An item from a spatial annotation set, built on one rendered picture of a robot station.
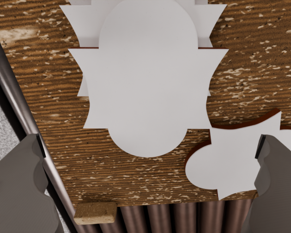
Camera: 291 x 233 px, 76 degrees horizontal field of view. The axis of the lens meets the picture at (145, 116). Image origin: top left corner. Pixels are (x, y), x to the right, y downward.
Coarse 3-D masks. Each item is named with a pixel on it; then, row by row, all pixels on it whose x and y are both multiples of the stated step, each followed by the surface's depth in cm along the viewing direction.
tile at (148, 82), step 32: (128, 0) 13; (160, 0) 13; (128, 32) 14; (160, 32) 14; (192, 32) 14; (96, 64) 16; (128, 64) 16; (160, 64) 16; (192, 64) 16; (96, 96) 17; (128, 96) 17; (160, 96) 17; (192, 96) 17; (96, 128) 19; (128, 128) 19; (160, 128) 19; (192, 128) 19
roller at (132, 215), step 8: (128, 208) 32; (136, 208) 33; (128, 216) 33; (136, 216) 34; (144, 216) 36; (128, 224) 35; (136, 224) 35; (144, 224) 36; (128, 232) 37; (136, 232) 36; (144, 232) 37
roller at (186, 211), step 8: (176, 208) 34; (184, 208) 32; (192, 208) 33; (176, 216) 35; (184, 216) 33; (192, 216) 34; (176, 224) 36; (184, 224) 35; (192, 224) 35; (176, 232) 38; (184, 232) 36; (192, 232) 36
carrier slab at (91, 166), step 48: (0, 0) 16; (48, 0) 16; (240, 0) 16; (288, 0) 16; (48, 48) 18; (240, 48) 18; (288, 48) 18; (48, 96) 20; (240, 96) 20; (288, 96) 20; (48, 144) 24; (96, 144) 24; (192, 144) 24; (96, 192) 28; (144, 192) 28; (192, 192) 28; (240, 192) 28
